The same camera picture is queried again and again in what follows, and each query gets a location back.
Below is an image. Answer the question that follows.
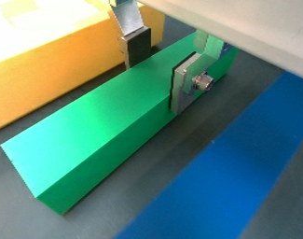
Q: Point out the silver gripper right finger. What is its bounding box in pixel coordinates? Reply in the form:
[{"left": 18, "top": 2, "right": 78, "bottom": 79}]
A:
[{"left": 170, "top": 30, "right": 223, "bottom": 114}]

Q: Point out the yellow slotted board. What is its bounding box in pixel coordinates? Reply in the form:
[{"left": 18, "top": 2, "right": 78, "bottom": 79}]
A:
[{"left": 0, "top": 0, "right": 166, "bottom": 134}]

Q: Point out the blue block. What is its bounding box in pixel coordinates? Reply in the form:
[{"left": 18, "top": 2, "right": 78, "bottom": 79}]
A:
[{"left": 114, "top": 73, "right": 303, "bottom": 239}]

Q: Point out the green rectangular block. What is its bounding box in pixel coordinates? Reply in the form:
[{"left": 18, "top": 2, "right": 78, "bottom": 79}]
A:
[{"left": 0, "top": 29, "right": 240, "bottom": 217}]

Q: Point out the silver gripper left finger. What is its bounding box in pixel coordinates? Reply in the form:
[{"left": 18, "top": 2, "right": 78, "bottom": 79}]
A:
[{"left": 108, "top": 0, "right": 151, "bottom": 68}]

